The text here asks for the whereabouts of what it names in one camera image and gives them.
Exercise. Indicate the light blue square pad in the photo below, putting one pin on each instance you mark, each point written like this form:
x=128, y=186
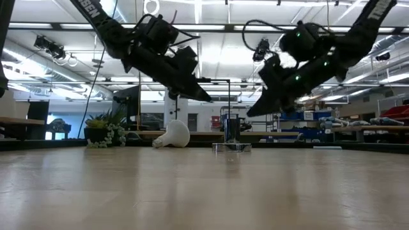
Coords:
x=327, y=148

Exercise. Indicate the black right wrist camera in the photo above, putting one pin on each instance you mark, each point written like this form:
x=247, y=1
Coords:
x=270, y=67

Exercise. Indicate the black security camera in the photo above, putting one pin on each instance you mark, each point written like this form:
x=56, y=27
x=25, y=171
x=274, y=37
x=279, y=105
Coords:
x=382, y=57

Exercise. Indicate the black monitor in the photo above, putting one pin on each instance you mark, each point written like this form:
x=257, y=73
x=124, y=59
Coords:
x=131, y=102

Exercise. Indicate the white flood lightbulb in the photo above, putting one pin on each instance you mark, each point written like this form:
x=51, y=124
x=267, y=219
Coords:
x=175, y=134

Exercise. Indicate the black hanging camera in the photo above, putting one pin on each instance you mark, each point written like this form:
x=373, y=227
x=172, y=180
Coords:
x=262, y=48

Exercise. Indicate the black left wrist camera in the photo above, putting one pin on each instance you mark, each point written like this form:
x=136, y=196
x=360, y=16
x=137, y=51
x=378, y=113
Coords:
x=187, y=59

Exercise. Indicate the black ceiling-mounted device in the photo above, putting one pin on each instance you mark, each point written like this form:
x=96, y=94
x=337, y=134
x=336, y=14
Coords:
x=51, y=48

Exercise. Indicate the light wooden table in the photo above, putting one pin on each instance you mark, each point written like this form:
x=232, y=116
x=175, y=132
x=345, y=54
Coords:
x=383, y=129
x=19, y=120

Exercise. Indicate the red bin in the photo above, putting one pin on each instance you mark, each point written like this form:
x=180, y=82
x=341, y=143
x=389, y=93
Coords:
x=396, y=112

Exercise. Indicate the black tripod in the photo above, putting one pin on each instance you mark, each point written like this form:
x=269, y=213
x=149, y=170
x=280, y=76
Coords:
x=176, y=108

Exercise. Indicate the thin black pole stand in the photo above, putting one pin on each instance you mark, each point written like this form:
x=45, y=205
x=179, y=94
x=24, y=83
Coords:
x=220, y=80

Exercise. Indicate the black cabinet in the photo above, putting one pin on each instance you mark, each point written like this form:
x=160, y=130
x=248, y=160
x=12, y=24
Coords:
x=38, y=118

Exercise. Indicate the small potted green plant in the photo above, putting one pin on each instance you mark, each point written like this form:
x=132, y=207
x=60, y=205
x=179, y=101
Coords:
x=105, y=131

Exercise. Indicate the blue storage bins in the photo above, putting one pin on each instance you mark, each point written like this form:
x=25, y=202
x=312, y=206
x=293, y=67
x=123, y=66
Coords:
x=306, y=115

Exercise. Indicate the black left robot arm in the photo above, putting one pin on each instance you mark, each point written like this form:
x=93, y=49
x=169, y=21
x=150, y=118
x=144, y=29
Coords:
x=105, y=28

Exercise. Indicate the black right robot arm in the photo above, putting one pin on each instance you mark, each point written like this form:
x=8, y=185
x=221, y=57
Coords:
x=367, y=22

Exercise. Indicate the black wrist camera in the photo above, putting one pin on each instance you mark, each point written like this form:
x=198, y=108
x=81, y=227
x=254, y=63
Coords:
x=187, y=59
x=270, y=67

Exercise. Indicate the chrome lamp socket base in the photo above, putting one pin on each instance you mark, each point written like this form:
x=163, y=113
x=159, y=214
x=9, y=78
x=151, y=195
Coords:
x=232, y=129

